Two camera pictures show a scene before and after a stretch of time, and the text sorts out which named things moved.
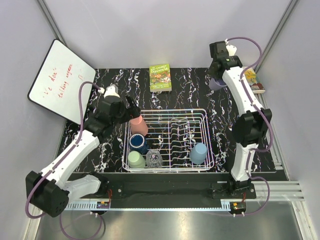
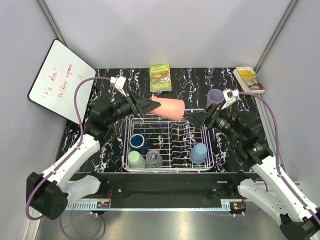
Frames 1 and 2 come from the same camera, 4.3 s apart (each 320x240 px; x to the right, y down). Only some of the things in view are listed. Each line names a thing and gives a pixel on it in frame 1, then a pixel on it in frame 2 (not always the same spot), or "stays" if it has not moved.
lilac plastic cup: x=216 y=84 -> x=214 y=96
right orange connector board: x=238 y=206 stays
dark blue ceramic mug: x=137 y=142 stays
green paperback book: x=160 y=78 stays
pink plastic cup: x=138 y=126 -> x=172 y=108
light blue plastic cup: x=198 y=153 stays
